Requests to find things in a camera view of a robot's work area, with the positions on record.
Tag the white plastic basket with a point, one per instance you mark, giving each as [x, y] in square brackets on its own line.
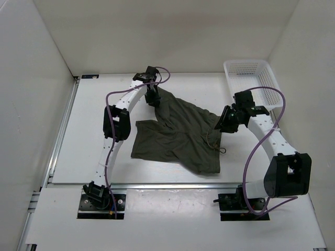
[256, 74]

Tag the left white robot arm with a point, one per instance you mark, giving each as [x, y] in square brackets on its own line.
[116, 129]

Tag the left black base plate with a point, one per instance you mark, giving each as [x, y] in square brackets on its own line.
[88, 211]

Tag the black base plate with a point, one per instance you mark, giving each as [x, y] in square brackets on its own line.
[233, 209]
[88, 211]

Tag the black corner bracket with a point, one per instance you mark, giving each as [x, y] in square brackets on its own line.
[90, 76]

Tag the aluminium front rail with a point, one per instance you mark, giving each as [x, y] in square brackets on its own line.
[140, 186]

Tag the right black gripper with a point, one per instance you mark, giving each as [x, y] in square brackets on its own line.
[223, 123]

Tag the aluminium left rail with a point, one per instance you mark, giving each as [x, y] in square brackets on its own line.
[60, 136]

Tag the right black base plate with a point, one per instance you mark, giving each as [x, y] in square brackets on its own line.
[233, 209]

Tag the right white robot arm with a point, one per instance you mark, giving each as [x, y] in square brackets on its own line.
[288, 174]

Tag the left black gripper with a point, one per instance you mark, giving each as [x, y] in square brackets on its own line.
[156, 99]

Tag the olive green shorts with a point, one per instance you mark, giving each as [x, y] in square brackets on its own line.
[181, 133]

